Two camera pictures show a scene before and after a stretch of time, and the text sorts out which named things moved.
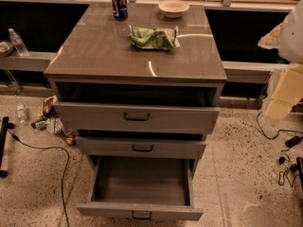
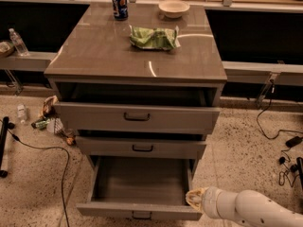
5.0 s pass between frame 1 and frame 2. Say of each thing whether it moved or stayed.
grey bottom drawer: stayed
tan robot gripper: moved
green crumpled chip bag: stayed
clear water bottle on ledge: stayed
